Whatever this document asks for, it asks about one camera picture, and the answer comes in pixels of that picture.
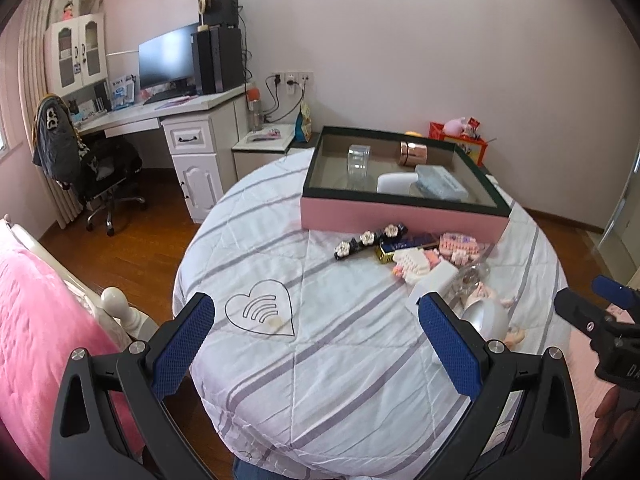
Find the small white box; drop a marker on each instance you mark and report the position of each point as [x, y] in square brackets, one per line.
[432, 282]

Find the clear glass bottle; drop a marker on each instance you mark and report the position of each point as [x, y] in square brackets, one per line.
[470, 277]

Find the beige curtain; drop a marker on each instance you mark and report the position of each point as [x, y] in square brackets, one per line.
[35, 60]

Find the white door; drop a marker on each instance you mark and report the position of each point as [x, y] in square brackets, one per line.
[620, 220]

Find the white plastic device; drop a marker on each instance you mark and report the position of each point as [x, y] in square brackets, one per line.
[395, 184]

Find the wall outlet strip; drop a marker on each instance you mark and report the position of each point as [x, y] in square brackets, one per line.
[295, 78]

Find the pink bed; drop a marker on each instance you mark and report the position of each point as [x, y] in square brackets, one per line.
[45, 340]

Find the black office chair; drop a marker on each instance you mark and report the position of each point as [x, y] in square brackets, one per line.
[105, 160]

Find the light blue case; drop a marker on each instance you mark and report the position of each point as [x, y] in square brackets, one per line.
[440, 182]

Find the black computer tower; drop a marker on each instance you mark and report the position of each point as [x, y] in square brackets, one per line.
[217, 60]

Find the dark blue gold box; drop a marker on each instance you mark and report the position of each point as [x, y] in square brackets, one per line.
[402, 245]

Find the white hutch cabinet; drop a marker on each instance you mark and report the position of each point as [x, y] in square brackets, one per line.
[75, 55]

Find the small cartoon doll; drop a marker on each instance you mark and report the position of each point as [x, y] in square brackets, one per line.
[68, 11]

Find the window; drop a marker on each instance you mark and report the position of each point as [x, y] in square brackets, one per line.
[2, 142]

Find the rose gold jar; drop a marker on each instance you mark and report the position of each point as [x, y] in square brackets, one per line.
[420, 155]

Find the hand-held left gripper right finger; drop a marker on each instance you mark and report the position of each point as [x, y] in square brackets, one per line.
[450, 350]

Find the pink mouse pad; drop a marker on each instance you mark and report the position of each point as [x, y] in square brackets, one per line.
[175, 103]

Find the blue yellow snack bag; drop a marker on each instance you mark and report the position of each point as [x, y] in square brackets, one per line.
[303, 125]

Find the red toy crate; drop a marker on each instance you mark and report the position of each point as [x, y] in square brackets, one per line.
[470, 149]

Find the blue white carton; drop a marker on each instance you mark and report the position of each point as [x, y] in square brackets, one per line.
[122, 92]

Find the person's blue shorts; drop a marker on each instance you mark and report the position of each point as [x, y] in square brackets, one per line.
[247, 467]

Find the pink building block toy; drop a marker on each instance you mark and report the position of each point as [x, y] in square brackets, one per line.
[460, 247]

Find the person's right hand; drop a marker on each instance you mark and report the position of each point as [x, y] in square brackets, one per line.
[612, 425]

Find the pink plush toy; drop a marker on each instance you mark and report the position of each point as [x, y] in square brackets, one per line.
[456, 125]

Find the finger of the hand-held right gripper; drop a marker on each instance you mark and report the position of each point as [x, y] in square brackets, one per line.
[575, 307]
[616, 291]

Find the white bed frame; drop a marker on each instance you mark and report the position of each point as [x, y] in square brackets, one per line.
[117, 307]

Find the silver round compact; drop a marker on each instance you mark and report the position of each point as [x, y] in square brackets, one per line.
[487, 322]

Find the black speaker box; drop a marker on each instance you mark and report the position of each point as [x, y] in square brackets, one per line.
[222, 10]

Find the low white nightstand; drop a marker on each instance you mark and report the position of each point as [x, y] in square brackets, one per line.
[260, 160]

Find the black flower hair clip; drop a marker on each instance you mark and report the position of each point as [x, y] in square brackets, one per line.
[367, 237]

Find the pink storage box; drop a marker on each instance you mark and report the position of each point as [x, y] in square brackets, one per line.
[400, 220]

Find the white desk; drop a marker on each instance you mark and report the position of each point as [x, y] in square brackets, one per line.
[195, 160]

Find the dark jacket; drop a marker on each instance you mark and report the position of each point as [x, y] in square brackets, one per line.
[55, 145]

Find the black computer monitor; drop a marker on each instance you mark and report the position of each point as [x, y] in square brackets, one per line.
[165, 60]

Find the round table striped cloth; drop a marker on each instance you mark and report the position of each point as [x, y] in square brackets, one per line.
[325, 360]

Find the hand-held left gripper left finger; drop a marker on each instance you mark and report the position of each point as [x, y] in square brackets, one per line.
[180, 350]

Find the clear plastic box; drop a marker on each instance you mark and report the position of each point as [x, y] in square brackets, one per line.
[360, 162]

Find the small doll figure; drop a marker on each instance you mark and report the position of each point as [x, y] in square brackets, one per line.
[515, 335]

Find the white pink block toy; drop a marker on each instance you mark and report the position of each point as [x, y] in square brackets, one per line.
[412, 262]

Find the orange cap bottle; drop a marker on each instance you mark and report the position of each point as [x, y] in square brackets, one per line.
[255, 110]

